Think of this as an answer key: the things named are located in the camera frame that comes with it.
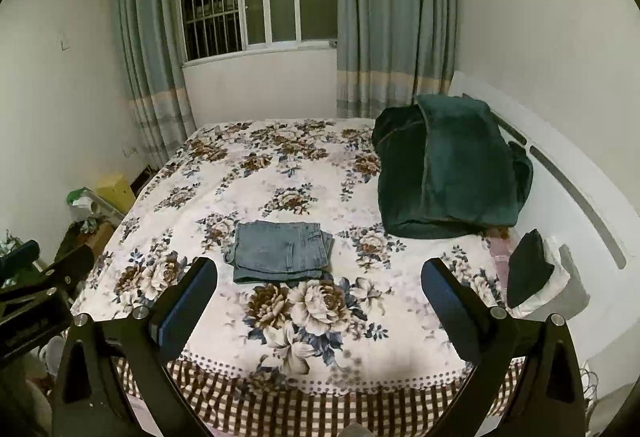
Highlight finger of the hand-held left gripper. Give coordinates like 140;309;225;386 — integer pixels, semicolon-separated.
0;239;41;272
0;247;96;308

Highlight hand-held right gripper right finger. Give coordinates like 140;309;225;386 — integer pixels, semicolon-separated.
421;258;589;437

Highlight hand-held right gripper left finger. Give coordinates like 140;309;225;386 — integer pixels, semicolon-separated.
50;257;219;437

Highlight blue jeans pants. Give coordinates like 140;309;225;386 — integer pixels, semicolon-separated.
222;220;335;287

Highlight brown cardboard box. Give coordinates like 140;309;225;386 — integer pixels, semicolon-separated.
54;221;117;268

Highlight green plastic bag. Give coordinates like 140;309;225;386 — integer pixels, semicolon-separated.
66;187;97;213

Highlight pink cloth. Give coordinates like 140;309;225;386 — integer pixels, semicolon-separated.
487;227;514;264

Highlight black folded cloth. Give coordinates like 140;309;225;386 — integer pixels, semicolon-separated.
507;228;556;309

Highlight yellow cardboard box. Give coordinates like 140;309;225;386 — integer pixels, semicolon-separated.
96;173;137;216

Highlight dark green blanket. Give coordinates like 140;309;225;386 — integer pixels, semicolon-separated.
371;94;534;240

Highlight floral bed sheet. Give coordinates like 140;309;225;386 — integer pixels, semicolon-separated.
70;118;516;390

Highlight brown checkered bed sheet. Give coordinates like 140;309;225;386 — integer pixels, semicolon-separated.
114;357;527;437

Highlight white bed headboard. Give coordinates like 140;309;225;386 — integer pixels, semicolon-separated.
447;70;640;368

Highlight grey-blue striped curtain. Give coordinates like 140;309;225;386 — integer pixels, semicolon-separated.
335;0;457;120
112;0;197;170

